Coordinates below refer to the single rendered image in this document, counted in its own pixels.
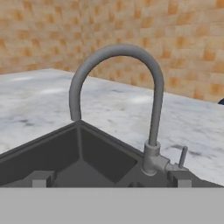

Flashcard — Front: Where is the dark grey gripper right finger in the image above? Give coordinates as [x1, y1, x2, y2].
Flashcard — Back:
[167, 170, 224, 188]

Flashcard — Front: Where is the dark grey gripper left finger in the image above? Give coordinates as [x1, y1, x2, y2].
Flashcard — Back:
[2, 170, 57, 188]

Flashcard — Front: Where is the grey curved sink tap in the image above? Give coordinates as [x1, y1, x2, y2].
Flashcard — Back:
[68, 43, 189, 177]

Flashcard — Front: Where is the dark grey sink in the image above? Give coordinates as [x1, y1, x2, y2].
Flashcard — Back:
[0, 119, 224, 188]

